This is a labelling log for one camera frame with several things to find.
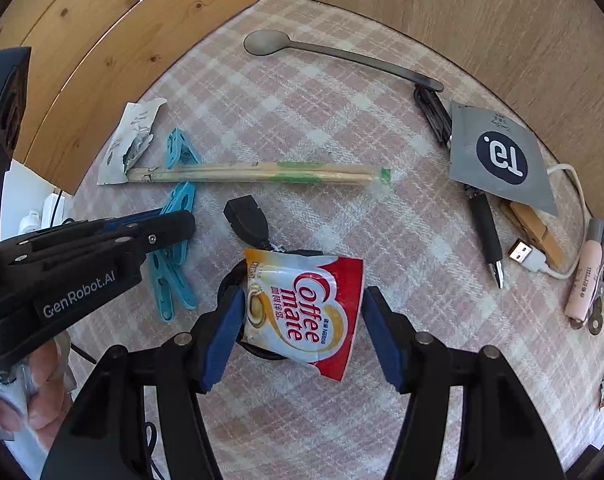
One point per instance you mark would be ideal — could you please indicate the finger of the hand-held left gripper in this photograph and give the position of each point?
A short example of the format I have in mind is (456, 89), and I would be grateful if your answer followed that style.
(167, 232)
(132, 222)

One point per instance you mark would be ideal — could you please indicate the blue plastic clothespin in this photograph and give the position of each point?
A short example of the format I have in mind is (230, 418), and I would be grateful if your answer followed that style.
(169, 285)
(179, 200)
(182, 147)

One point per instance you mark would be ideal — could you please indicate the red white creamer sachet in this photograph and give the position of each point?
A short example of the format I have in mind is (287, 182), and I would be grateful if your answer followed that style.
(302, 310)

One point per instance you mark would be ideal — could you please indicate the grey metal spoon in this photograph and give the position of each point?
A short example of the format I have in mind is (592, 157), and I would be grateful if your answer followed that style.
(267, 42)

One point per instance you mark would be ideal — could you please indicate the person's left hand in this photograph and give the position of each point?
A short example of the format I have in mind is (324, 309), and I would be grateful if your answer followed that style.
(47, 390)

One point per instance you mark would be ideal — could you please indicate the pine wood board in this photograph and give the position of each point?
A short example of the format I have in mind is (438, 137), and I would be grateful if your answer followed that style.
(107, 35)

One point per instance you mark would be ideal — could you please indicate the wrapped wooden chopsticks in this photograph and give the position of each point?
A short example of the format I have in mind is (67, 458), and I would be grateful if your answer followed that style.
(262, 172)

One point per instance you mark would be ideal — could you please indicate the pink lip balm tube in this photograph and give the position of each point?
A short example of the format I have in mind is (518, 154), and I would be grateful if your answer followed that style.
(586, 275)

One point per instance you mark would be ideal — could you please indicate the wooden clothespin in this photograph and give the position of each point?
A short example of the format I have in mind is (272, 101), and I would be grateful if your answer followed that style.
(536, 232)

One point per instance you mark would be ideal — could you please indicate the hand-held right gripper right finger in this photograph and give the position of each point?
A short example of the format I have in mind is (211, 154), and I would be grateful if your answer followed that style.
(381, 342)

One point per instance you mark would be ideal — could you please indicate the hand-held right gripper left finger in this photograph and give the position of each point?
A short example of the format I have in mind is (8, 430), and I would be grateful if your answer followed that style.
(226, 342)

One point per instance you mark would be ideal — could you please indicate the white torn paper sachet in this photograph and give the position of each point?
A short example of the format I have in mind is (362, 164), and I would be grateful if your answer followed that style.
(124, 145)

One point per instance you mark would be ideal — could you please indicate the pink plaid tablecloth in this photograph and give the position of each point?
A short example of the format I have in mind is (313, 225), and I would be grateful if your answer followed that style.
(332, 125)

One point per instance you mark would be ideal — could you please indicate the grey sachet with dark circle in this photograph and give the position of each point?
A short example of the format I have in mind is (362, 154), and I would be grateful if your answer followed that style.
(501, 155)

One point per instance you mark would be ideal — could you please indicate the black pen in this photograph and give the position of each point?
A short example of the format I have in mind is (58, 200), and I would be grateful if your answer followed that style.
(486, 235)
(434, 115)

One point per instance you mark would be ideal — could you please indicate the plywood panel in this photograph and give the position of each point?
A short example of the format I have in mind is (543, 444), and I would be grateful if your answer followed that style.
(481, 20)

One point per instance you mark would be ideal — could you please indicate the white power adapter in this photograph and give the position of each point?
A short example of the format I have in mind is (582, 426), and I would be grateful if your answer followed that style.
(49, 207)

